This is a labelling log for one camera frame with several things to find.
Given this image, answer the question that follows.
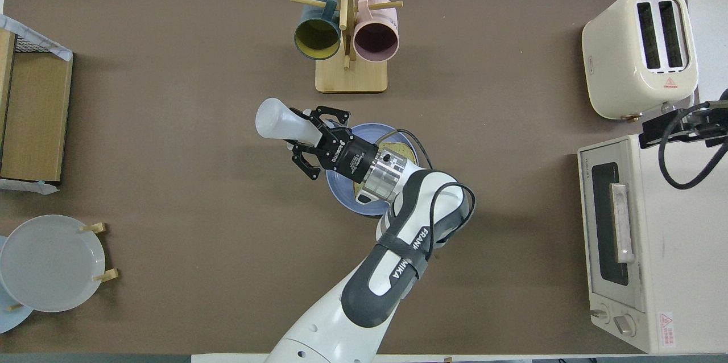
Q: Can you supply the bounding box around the blue round plate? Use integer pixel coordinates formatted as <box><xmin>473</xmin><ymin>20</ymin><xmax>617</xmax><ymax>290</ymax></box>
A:
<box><xmin>326</xmin><ymin>123</ymin><xmax>420</xmax><ymax>217</ymax></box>

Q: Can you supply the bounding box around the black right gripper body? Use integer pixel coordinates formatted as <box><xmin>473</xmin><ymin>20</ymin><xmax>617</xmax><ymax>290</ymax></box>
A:
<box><xmin>697</xmin><ymin>100</ymin><xmax>728</xmax><ymax>146</ymax></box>

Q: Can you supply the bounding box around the white blue patterned cloth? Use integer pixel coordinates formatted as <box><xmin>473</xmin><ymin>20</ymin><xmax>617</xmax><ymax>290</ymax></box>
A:
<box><xmin>0</xmin><ymin>14</ymin><xmax>73</xmax><ymax>62</ymax></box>

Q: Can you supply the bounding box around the brown table mat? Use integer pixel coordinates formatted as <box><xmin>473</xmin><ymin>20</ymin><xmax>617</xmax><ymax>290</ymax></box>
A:
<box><xmin>0</xmin><ymin>0</ymin><xmax>692</xmax><ymax>356</ymax></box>

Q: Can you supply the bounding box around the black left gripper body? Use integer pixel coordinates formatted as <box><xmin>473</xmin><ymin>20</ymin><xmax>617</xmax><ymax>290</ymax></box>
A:
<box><xmin>318</xmin><ymin>129</ymin><xmax>380</xmax><ymax>183</ymax></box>

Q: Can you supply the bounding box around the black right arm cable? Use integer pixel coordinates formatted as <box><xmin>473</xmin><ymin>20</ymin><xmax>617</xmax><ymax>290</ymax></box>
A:
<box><xmin>659</xmin><ymin>89</ymin><xmax>728</xmax><ymax>190</ymax></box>

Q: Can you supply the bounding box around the wooden dish rack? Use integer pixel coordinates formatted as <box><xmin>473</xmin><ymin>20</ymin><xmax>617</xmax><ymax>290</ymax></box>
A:
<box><xmin>7</xmin><ymin>222</ymin><xmax>119</xmax><ymax>312</ymax></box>

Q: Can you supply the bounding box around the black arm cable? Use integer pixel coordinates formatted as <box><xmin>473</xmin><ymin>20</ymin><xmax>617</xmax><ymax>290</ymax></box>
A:
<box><xmin>659</xmin><ymin>89</ymin><xmax>728</xmax><ymax>190</ymax></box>
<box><xmin>375</xmin><ymin>129</ymin><xmax>476</xmax><ymax>250</ymax></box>

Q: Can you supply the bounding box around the cream two-slot toaster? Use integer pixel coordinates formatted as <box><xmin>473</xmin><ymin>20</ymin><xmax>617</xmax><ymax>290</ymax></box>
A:
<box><xmin>581</xmin><ymin>0</ymin><xmax>699</xmax><ymax>121</ymax></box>

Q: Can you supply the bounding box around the dark teal mug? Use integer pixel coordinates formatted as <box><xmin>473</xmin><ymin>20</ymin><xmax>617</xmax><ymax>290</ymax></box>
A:
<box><xmin>293</xmin><ymin>0</ymin><xmax>342</xmax><ymax>61</ymax></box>

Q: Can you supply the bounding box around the pink mug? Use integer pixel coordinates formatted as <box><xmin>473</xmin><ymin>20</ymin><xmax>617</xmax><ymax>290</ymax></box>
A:
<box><xmin>353</xmin><ymin>0</ymin><xmax>400</xmax><ymax>64</ymax></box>

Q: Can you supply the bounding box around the pale grey plate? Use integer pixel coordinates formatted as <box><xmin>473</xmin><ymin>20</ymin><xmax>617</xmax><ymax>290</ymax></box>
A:
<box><xmin>0</xmin><ymin>214</ymin><xmax>106</xmax><ymax>313</ymax></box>

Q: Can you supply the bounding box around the white squeeze bottle blue cap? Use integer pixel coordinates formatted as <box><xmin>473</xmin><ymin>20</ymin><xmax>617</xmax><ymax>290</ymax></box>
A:
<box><xmin>255</xmin><ymin>97</ymin><xmax>324</xmax><ymax>146</ymax></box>

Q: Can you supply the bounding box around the white toaster oven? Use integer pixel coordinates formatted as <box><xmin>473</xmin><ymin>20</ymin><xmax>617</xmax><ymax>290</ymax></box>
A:
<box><xmin>577</xmin><ymin>134</ymin><xmax>728</xmax><ymax>354</ymax></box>

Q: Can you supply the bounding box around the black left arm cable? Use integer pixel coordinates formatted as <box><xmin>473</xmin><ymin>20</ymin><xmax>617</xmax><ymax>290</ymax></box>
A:
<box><xmin>375</xmin><ymin>129</ymin><xmax>476</xmax><ymax>250</ymax></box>

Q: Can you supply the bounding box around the wooden mug tree stand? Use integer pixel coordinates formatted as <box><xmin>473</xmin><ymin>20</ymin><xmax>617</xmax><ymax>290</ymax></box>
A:
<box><xmin>291</xmin><ymin>0</ymin><xmax>403</xmax><ymax>94</ymax></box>

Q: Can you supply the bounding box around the slice of toast bread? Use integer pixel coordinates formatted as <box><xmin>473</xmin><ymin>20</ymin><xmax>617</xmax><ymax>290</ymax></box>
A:
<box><xmin>353</xmin><ymin>144</ymin><xmax>419</xmax><ymax>204</ymax></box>

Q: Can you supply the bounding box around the light blue plate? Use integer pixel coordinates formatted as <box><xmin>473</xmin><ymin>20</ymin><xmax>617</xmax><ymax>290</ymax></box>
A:
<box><xmin>0</xmin><ymin>236</ymin><xmax>34</xmax><ymax>334</ymax></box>

